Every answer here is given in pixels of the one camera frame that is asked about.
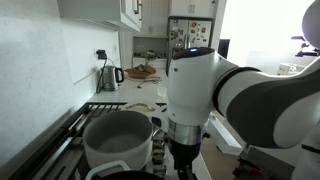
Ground black wall plug adapter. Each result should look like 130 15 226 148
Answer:
96 50 107 60

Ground stainless steel refrigerator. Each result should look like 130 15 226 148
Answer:
166 16 214 72

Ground black power cable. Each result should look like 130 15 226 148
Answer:
136 76 163 89

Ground small clear plastic cup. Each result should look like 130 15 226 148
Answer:
157 87 166 97

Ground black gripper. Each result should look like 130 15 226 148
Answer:
169 140 201 180

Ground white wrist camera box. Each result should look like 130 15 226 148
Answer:
207 113 243 156

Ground steel electric kettle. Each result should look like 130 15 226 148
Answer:
102 66 125 91

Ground white upper cabinet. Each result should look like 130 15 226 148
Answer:
57 0 142 32

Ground wooden basket with handle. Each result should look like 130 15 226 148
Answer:
125 64 156 79

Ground white saucepan with steel handle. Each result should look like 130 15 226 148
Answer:
83 111 154 170

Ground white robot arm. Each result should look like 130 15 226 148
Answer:
168 47 320 180

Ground stove knob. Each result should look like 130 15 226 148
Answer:
152 150 165 165
153 138 165 149
153 165 167 179

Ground black gas stove top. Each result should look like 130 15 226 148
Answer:
1 103 164 180

